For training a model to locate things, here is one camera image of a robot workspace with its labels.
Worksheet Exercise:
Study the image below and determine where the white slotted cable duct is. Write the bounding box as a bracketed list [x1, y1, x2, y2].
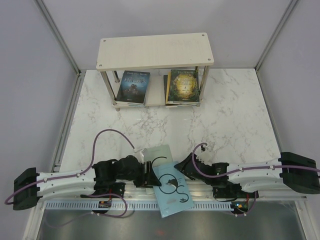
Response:
[45, 200, 233, 211]

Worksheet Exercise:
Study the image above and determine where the blue ocean Jules Verne book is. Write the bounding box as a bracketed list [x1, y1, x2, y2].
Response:
[115, 101, 145, 107]

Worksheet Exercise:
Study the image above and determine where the aluminium frame post right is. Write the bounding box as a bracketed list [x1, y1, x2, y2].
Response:
[253, 0, 300, 72]

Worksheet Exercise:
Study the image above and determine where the pale green thin book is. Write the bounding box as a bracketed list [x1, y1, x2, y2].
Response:
[142, 144, 173, 167]

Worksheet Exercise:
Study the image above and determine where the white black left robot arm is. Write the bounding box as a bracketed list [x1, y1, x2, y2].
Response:
[11, 155, 162, 211]

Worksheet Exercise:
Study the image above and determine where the purple galaxy cover book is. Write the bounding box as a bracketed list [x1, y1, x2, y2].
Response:
[165, 102, 201, 108]

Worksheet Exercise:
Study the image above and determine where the aluminium frame post left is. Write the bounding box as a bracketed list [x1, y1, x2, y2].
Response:
[34, 0, 82, 77]

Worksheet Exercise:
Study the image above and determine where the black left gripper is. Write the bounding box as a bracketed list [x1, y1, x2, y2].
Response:
[116, 159, 162, 187]

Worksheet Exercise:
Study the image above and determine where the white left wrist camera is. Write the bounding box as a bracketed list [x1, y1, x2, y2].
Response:
[133, 148, 147, 163]

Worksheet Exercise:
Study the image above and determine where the yellow paperback book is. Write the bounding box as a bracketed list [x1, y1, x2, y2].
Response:
[167, 69, 176, 103]

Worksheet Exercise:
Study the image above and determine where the dark Wuthering Heights book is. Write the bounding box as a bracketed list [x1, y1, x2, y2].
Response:
[115, 70, 151, 105]

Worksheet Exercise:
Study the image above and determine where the light blue cat cover book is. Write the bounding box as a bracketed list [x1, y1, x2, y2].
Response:
[153, 163, 195, 218]

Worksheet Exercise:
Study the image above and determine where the white two-tier wooden shelf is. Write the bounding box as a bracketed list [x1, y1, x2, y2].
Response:
[96, 32, 214, 111]

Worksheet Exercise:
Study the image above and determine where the aluminium mounting rail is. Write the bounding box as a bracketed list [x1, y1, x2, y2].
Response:
[36, 177, 307, 201]

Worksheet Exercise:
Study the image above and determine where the dark green hardcover book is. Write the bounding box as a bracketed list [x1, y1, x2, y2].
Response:
[173, 69, 200, 103]

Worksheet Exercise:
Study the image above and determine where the black Moon and Sixpence book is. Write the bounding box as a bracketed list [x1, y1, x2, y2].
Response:
[163, 75, 169, 106]

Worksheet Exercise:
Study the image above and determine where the aluminium frame post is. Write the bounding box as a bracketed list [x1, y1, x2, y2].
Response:
[253, 0, 300, 72]
[34, 0, 82, 77]

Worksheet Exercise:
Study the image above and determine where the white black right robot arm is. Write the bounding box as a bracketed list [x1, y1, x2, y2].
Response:
[174, 152, 320, 200]

